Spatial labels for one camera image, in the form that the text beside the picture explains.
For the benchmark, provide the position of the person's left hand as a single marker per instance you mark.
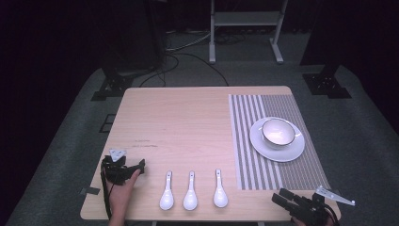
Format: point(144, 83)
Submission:
point(120, 196)

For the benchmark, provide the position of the person's right hand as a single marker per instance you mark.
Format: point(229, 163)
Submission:
point(299, 222)

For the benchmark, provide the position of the white metal stand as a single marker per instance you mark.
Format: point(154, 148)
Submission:
point(246, 19)

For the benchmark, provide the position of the white ceramic spoon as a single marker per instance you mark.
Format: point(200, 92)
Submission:
point(166, 198)
point(190, 199)
point(220, 196)

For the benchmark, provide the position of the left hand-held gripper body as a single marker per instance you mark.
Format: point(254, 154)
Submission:
point(115, 169)

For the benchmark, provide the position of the white saucer plate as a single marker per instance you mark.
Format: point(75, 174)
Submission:
point(282, 153)

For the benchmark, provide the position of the grey striped placemat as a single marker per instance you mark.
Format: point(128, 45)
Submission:
point(251, 163)

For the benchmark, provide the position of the white bowl with dark rim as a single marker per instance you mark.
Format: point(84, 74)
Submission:
point(278, 132)

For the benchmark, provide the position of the black stand base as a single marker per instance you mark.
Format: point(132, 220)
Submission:
point(326, 84)
point(114, 86)

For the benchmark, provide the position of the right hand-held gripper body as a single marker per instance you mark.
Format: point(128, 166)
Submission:
point(309, 208)

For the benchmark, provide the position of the black tape strip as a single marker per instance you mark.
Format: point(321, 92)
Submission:
point(91, 190)

